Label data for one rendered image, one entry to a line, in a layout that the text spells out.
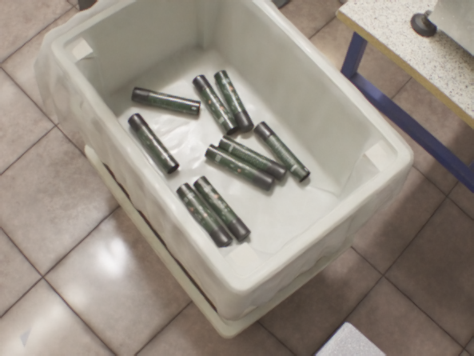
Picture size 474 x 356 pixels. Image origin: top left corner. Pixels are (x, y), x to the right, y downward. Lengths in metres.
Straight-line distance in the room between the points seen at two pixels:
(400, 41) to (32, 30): 1.35
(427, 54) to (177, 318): 0.94
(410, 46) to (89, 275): 1.04
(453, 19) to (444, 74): 0.11
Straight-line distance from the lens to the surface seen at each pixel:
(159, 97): 1.35
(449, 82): 1.15
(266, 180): 1.26
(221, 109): 1.33
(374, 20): 1.18
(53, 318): 1.71
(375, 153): 1.12
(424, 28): 1.18
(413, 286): 1.78
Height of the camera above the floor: 1.63
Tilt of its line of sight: 66 degrees down
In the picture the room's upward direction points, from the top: 7 degrees clockwise
